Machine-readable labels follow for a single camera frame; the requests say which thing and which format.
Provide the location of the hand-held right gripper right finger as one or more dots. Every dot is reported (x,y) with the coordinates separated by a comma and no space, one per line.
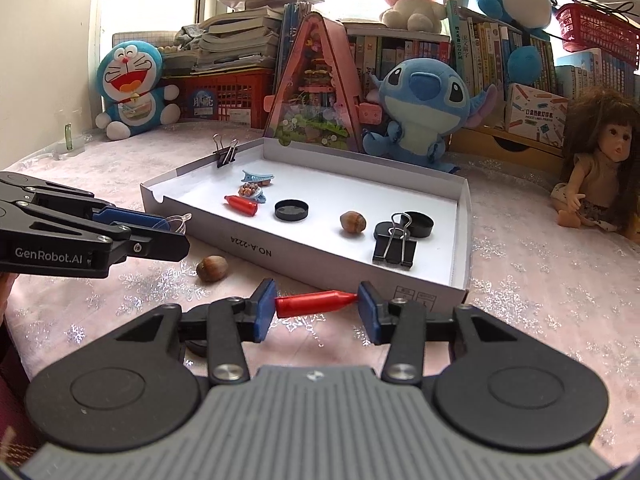
(367,310)

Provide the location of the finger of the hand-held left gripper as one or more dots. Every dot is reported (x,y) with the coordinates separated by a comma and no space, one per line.
(150,245)
(125,216)

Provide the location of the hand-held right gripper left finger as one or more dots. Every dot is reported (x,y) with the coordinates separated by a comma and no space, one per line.
(262,310)

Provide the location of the clear plastic half sphere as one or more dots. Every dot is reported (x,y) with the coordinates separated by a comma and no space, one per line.
(175,222)

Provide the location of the red crayon shaped cap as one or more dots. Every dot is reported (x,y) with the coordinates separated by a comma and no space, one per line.
(242,205)
(310,303)

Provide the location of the large black binder clip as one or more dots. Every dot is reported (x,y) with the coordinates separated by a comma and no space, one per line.
(392,247)

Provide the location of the white cardboard box lid tray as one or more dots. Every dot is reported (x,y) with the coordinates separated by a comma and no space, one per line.
(325,232)

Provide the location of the brown hazelnut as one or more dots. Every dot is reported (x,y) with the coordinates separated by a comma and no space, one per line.
(352,222)
(212,268)

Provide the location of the hollow black round lid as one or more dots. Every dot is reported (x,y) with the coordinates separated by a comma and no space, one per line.
(291,211)

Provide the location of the blue hair clip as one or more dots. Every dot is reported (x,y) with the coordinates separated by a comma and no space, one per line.
(256,177)

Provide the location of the solid black round cap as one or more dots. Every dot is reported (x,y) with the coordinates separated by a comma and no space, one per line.
(420,222)

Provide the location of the oval decorated charm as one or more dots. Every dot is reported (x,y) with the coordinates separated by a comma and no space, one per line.
(250,192)

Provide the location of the small black binder clip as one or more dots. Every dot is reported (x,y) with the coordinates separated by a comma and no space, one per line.
(225,152)

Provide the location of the blue robot cat plush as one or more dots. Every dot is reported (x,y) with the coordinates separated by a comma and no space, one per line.
(130,80)

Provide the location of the red plastic crate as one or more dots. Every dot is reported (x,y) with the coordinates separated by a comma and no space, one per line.
(220,100)

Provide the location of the pink snowflake tablecloth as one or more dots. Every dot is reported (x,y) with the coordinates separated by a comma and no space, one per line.
(525,260)

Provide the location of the grey cloth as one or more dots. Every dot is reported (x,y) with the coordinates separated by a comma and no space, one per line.
(187,35)

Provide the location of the stack of books and papers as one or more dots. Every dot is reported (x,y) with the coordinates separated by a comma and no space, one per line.
(235,40)

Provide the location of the wooden drawer shelf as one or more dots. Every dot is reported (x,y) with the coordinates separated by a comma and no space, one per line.
(500,145)

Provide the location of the blue alien plush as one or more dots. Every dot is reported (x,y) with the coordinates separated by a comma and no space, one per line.
(420,100)

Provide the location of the pink triangular toy house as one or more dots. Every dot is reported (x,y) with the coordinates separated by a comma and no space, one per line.
(320,90)

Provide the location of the white printed carton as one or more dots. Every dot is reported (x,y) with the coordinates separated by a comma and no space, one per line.
(535,112)

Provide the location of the row of shelf books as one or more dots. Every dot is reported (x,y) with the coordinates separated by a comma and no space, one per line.
(485,45)

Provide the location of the brown haired doll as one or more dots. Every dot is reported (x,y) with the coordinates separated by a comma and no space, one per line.
(610,145)

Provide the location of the red plastic basket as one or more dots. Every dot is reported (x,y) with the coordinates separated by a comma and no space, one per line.
(595,27)

